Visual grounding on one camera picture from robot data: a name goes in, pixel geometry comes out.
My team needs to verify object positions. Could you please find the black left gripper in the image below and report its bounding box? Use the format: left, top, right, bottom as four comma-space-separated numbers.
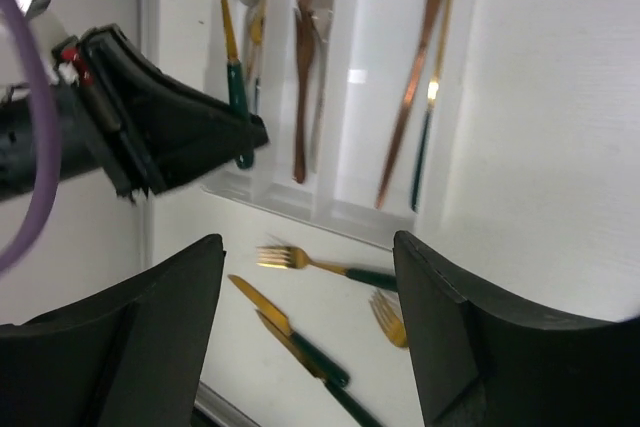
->
0, 23, 271, 206

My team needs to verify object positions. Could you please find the rose gold knife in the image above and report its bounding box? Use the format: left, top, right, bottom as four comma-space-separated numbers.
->
375, 0, 444, 209

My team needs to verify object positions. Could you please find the gold spoon green handle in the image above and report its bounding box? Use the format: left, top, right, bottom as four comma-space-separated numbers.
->
247, 2, 266, 114
193, 0, 254, 171

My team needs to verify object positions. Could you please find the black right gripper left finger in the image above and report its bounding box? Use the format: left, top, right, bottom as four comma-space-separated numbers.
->
1, 234, 225, 426

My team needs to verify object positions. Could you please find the gold fork green handle pile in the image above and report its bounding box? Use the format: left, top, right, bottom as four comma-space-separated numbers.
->
369, 290, 409, 349

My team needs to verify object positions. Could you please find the white three-compartment cutlery tray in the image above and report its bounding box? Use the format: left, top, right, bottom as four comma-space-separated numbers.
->
202, 0, 475, 249

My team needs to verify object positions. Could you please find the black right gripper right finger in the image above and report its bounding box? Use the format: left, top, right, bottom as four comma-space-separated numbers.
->
393, 231, 639, 426

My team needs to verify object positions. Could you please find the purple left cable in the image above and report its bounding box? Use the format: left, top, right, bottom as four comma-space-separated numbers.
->
0, 0, 62, 273

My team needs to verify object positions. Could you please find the gold knife green handle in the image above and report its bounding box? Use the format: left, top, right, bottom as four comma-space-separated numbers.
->
228, 274, 351, 387
256, 311, 382, 427
410, 0, 453, 212

